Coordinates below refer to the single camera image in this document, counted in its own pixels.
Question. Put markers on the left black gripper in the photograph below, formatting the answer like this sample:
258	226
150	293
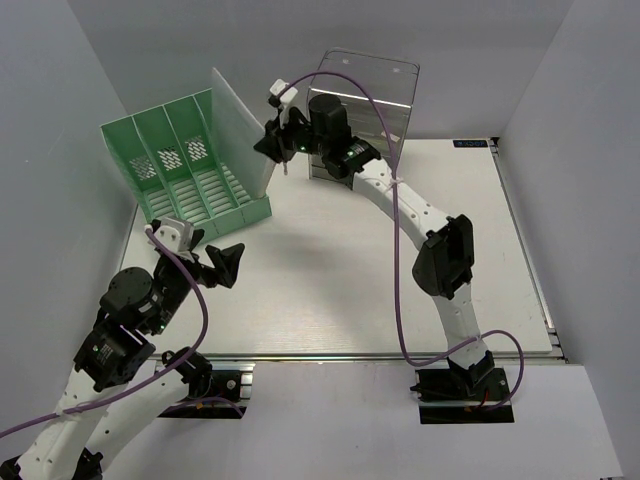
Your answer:
228	261

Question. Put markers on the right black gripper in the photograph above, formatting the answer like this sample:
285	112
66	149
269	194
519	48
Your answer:
276	145

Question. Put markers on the plastic sleeve with printed sheets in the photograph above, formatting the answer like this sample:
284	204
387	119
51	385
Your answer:
234	132

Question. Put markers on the clear plastic drawer cabinet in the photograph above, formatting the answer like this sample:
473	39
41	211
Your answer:
379	107

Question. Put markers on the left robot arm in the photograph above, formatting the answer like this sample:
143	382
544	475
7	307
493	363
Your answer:
92	425

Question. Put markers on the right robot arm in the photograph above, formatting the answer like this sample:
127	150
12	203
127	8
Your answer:
444	244

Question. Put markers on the green plastic file organizer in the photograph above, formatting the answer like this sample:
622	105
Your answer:
173	168

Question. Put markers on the small blue label sticker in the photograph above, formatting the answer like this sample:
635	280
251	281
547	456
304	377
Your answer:
470	143

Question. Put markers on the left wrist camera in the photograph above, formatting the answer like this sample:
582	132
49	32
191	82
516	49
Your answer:
178	236

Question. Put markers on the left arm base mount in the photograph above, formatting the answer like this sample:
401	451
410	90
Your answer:
225	395

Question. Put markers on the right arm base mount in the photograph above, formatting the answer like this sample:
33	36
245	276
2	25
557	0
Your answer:
444	399

